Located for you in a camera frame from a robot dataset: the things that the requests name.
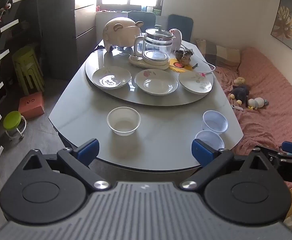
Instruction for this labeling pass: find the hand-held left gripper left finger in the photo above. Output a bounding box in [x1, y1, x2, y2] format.
[19, 138, 111, 189]

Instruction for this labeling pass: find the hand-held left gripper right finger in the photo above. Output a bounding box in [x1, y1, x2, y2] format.
[181, 139, 275, 189]

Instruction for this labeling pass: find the translucent plastic bowl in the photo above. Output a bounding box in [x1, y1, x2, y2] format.
[195, 130, 225, 153]
[202, 110, 229, 133]

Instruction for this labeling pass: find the white plate grey leaf print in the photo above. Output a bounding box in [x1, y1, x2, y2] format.
[178, 71, 213, 94]

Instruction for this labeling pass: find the white plate gold rim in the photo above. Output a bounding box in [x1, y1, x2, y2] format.
[91, 66, 132, 90]

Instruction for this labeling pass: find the white plate pink flower print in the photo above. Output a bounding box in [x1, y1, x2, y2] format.
[135, 69, 179, 95]

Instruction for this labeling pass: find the white bowl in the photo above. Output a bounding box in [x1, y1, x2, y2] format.
[107, 107, 141, 136]

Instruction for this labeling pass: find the pink blanket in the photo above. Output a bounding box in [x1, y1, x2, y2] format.
[211, 46, 292, 190]

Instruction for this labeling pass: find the grey glass turntable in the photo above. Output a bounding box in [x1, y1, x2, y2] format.
[85, 39, 214, 105]

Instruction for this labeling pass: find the dark plush monkey toy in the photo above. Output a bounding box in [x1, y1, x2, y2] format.
[229, 77, 250, 107]

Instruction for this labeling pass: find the orange box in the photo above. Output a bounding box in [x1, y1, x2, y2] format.
[18, 92, 45, 120]

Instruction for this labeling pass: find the green round stool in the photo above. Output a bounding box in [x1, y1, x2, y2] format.
[3, 111, 27, 140]

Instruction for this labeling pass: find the yellow sunflower mat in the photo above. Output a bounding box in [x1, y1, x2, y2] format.
[168, 58, 194, 72]

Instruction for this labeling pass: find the pug dog figurine with basket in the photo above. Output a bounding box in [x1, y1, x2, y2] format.
[174, 49, 194, 66]

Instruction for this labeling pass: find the plaid pillow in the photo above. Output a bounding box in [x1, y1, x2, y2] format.
[195, 39, 241, 67]

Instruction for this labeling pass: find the stack of green stools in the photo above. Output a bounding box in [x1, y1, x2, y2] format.
[12, 46, 45, 95]

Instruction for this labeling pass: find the cream kettle base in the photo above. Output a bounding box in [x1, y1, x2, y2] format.
[128, 50, 171, 70]

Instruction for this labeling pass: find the white pink humidifier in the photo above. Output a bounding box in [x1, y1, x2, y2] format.
[168, 28, 183, 52]

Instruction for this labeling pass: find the glass kettle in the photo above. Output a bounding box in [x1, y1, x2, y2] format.
[134, 25, 174, 57]

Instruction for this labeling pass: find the dark wooden cabinet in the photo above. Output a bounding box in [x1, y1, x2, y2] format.
[34, 0, 98, 80]

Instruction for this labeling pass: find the dark blue chair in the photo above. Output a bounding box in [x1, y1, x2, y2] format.
[167, 14, 194, 42]

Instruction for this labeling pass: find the teal chair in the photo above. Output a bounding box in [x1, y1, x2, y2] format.
[127, 10, 156, 27]

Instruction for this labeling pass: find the white power cable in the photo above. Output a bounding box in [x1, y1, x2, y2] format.
[180, 44, 216, 75]

